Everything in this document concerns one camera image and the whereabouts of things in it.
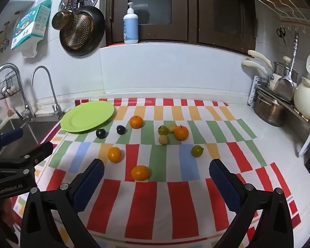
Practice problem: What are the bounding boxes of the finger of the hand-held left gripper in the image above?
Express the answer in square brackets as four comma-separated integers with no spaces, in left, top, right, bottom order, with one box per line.
[0,142,54,177]
[0,128,24,158]

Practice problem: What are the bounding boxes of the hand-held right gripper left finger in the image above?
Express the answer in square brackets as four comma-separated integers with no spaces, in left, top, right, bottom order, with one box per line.
[20,158,105,248]

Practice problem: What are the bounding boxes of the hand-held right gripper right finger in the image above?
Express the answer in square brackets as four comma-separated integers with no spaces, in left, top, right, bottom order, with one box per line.
[209,158,293,248]

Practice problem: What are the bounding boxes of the green plate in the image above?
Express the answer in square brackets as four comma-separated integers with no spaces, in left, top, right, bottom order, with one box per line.
[60,101,115,134]

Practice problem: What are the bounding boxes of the orange with stem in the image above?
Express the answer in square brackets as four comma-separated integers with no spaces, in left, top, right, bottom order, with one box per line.
[173,125,189,141]

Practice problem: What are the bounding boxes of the steel sink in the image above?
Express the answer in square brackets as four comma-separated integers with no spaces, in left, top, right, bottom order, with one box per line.
[0,114,68,161]

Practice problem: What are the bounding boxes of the tall chrome kitchen faucet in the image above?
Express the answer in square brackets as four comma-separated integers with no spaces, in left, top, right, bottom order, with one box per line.
[0,63,37,120]

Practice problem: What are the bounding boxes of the slim gooseneck faucet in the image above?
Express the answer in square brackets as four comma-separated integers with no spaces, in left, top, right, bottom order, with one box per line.
[31,66,65,119]

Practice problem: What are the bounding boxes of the striped colourful tablecloth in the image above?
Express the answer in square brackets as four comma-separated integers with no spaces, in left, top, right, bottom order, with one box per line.
[12,98,301,246]

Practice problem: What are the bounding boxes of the large steel pot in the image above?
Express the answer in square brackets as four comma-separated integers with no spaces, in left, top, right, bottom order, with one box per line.
[253,93,287,127]

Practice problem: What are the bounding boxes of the metal dish rack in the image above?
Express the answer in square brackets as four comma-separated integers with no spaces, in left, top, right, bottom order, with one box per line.
[248,76,310,145]

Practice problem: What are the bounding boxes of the steel spatula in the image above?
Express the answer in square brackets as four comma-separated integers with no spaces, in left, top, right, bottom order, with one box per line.
[274,30,299,101]

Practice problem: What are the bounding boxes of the teal and white package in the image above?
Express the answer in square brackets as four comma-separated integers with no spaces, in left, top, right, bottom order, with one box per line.
[10,0,55,58]

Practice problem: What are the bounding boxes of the white ceramic pot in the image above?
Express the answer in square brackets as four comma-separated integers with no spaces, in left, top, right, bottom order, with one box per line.
[294,77,310,122]

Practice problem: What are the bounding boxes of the black frying pan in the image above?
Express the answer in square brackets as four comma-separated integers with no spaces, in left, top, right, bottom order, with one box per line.
[59,0,105,57]

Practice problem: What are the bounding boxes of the copper perforated strainer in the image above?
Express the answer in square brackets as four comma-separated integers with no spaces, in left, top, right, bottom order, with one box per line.
[63,13,95,49]

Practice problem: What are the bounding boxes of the small brass pot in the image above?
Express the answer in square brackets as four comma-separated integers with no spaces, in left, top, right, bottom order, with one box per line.
[52,10,74,30]

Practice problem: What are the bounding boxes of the small lidded steel pot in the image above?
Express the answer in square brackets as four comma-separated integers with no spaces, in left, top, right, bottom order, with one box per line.
[273,56,299,83]

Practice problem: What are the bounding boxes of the white pump soap bottle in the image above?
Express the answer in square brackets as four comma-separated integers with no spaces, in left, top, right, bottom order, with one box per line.
[123,2,139,44]

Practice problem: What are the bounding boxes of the black scissors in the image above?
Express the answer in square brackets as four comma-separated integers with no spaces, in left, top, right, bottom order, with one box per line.
[276,26,287,45]

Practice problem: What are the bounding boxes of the dark brown window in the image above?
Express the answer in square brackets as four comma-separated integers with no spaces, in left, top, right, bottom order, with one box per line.
[105,0,257,55]

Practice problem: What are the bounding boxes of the wire sink basket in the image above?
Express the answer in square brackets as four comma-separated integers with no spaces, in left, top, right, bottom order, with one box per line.
[0,74,21,100]

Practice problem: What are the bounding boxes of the bicycle shaped wall hook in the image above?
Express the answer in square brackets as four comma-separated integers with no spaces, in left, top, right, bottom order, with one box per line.
[0,21,11,55]

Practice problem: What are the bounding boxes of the white handled knife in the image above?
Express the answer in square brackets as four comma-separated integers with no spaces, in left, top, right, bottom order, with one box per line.
[247,50,273,69]
[242,60,270,76]

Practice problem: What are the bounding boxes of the white wire hanger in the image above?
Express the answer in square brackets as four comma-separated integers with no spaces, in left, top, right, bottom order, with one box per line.
[254,0,310,22]

